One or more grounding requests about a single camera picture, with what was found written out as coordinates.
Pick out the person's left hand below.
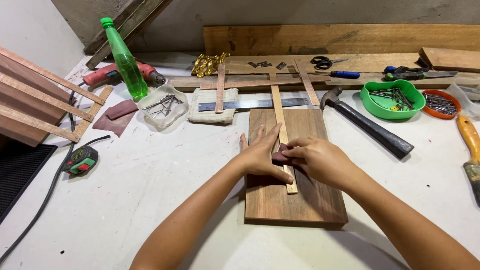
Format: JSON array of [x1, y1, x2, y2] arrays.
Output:
[[236, 122, 295, 185]]

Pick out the person's right hand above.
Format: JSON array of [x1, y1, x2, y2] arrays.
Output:
[[281, 136, 355, 190]]

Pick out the small maroon sandpaper piece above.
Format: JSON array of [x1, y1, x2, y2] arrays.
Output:
[[271, 143, 305, 167]]

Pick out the long thin light wood strip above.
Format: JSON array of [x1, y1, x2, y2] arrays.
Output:
[[269, 73, 299, 195]]

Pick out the brown wooden board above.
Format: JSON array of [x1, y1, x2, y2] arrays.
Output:
[[244, 108, 349, 226]]

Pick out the steel ruler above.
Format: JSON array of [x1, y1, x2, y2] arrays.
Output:
[[198, 97, 310, 112]]

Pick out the slanted reddish wood strip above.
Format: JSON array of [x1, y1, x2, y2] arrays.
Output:
[[294, 59, 321, 107]]

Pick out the long reddish wood strip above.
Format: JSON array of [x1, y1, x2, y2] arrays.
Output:
[[199, 74, 332, 91]]

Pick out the green plastic bowl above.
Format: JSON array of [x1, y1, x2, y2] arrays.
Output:
[[359, 79, 427, 121]]

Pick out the black scissors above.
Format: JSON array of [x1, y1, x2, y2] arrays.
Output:
[[310, 56, 349, 71]]

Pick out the group of small metal hinges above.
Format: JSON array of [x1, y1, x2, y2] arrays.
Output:
[[248, 61, 287, 70]]

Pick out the short reddish wood strip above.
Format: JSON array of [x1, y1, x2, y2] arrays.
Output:
[[215, 63, 226, 114]]

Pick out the folded beige cloth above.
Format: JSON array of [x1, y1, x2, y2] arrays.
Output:
[[187, 88, 239, 125]]

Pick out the heap of nails in green bowl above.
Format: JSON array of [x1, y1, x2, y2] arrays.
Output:
[[368, 88, 415, 112]]

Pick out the long pale wooden plank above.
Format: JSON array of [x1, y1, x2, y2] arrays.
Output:
[[166, 52, 480, 93]]

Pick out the wide rough wooden plank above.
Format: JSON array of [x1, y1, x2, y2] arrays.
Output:
[[203, 24, 480, 57]]

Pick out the blue and black pliers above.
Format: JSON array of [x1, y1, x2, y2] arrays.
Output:
[[382, 58, 431, 74]]

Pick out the orange plastic lid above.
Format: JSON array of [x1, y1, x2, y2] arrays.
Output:
[[421, 89, 462, 120]]

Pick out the heap of nails in clear container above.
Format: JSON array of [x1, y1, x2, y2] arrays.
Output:
[[142, 94, 184, 119]]

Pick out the clear plastic container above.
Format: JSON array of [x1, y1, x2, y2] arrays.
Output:
[[136, 84, 190, 129]]

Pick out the heap of nails in orange lid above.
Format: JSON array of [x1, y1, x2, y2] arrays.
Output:
[[425, 93, 458, 115]]

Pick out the clear plastic tub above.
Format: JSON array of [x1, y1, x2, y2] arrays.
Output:
[[445, 77, 480, 121]]

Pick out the thick wooden block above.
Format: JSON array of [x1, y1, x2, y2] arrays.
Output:
[[418, 47, 480, 73]]

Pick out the maroon sandpaper sheet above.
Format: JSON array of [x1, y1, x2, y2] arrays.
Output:
[[92, 99, 139, 138]]

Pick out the green plastic bottle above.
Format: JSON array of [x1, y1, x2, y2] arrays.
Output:
[[100, 17, 149, 102]]

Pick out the red electric drill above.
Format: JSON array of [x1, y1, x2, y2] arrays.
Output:
[[81, 61, 167, 88]]

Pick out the leaning weathered wooden planks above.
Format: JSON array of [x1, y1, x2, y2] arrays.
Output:
[[83, 0, 174, 70]]

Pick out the green and black tape measure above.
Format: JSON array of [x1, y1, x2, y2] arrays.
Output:
[[61, 145, 100, 176]]

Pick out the black ribbed mat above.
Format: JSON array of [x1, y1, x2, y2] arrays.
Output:
[[0, 142, 58, 226]]

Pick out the claw hammer with black handle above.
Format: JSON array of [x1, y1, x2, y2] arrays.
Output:
[[319, 86, 415, 160]]

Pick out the blue handled screwdriver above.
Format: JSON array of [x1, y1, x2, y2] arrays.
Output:
[[314, 70, 361, 80]]

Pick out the bunch of gold cabinet handles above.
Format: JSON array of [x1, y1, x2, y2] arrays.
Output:
[[191, 51, 231, 79]]

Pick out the hand saw with green handle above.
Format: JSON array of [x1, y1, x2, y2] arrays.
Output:
[[384, 70, 459, 82]]

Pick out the paintbrush with yellow handle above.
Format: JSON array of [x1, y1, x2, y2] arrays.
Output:
[[456, 115, 480, 208]]

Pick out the black power cable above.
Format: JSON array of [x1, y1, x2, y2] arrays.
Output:
[[0, 82, 112, 265]]

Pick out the wooden frame with slats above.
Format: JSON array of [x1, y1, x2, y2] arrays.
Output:
[[0, 45, 113, 148]]

